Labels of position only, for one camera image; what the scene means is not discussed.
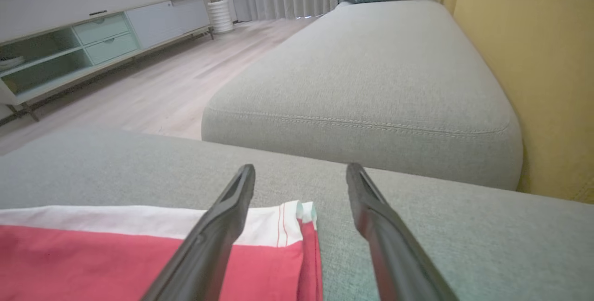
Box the red white-banded shorts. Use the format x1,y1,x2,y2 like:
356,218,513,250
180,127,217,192
0,200,323,301

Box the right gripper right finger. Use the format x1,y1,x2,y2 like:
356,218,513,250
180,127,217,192
346,162,460,301

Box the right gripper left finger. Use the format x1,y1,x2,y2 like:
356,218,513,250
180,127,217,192
142,164,257,301

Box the white ribbed floor vase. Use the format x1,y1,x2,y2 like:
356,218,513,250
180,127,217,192
207,0,235,34

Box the grey sofa seat cushion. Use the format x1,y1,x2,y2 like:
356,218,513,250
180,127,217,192
201,0,524,191

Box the grey and mint TV cabinet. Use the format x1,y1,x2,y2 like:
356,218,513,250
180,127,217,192
0,0,215,123

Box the large grey fabric sofa seat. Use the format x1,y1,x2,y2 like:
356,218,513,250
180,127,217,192
0,127,594,301

